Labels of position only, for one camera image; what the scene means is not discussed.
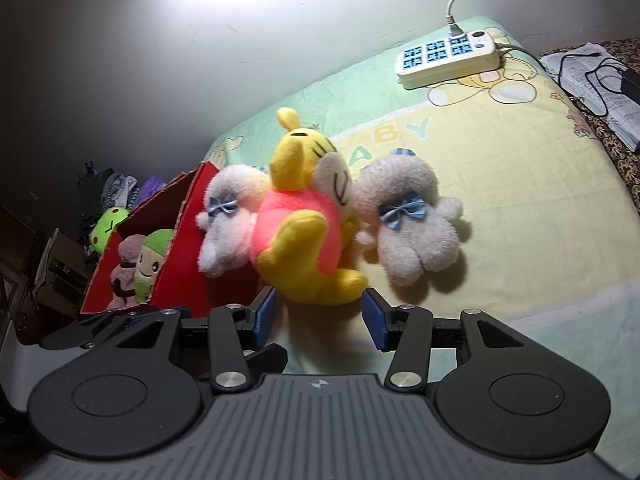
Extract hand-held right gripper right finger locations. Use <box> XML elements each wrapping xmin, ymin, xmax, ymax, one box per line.
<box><xmin>361</xmin><ymin>287</ymin><xmax>538</xmax><ymax>392</ymax></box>

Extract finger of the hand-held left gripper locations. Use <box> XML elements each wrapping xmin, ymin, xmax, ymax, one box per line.
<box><xmin>40</xmin><ymin>310</ymin><xmax>151</xmax><ymax>352</ymax></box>
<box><xmin>244</xmin><ymin>342</ymin><xmax>289</xmax><ymax>377</ymax></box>

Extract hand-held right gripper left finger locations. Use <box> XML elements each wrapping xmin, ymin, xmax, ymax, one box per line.
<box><xmin>112</xmin><ymin>285</ymin><xmax>279</xmax><ymax>395</ymax></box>

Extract white plush rabbit blue bow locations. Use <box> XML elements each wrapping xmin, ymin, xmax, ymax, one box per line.
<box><xmin>194</xmin><ymin>164</ymin><xmax>271</xmax><ymax>278</ymax></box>
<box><xmin>352</xmin><ymin>147</ymin><xmax>465</xmax><ymax>288</ymax></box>

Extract red cardboard box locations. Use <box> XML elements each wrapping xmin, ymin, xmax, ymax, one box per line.
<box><xmin>79</xmin><ymin>161</ymin><xmax>261</xmax><ymax>318</ymax></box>

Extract pink plush toy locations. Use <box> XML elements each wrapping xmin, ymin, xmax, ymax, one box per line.
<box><xmin>107</xmin><ymin>232</ymin><xmax>146</xmax><ymax>311</ymax></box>

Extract yellow tiger plush red shirt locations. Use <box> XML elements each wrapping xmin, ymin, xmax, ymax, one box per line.
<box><xmin>250</xmin><ymin>106</ymin><xmax>371</xmax><ymax>307</ymax></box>

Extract green mushroom cap plush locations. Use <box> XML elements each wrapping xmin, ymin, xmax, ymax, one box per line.
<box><xmin>132</xmin><ymin>228</ymin><xmax>176</xmax><ymax>305</ymax></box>

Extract dark furniture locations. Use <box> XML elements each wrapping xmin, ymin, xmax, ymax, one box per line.
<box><xmin>0</xmin><ymin>205</ymin><xmax>101</xmax><ymax>346</ymax></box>

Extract green frog plush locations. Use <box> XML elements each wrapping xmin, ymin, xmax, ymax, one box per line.
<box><xmin>89</xmin><ymin>206</ymin><xmax>132</xmax><ymax>256</ymax></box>

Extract pile of clothes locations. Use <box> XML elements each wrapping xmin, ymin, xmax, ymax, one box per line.
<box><xmin>75</xmin><ymin>160</ymin><xmax>141</xmax><ymax>216</ymax></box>

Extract purple bag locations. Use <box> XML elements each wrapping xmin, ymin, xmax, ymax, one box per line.
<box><xmin>134</xmin><ymin>175</ymin><xmax>167</xmax><ymax>211</ymax></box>

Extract pastel printed baby quilt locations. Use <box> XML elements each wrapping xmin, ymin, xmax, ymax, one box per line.
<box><xmin>202</xmin><ymin>15</ymin><xmax>640</xmax><ymax>480</ymax></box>

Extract white power strip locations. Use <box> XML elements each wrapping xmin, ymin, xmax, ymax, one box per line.
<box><xmin>395</xmin><ymin>30</ymin><xmax>511</xmax><ymax>91</ymax></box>

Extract printed paper sheets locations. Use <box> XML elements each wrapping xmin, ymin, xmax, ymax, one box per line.
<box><xmin>539</xmin><ymin>42</ymin><xmax>640</xmax><ymax>153</ymax></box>

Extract black cable with adapter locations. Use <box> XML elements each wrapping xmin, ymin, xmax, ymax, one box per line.
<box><xmin>537</xmin><ymin>37</ymin><xmax>640</xmax><ymax>211</ymax></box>

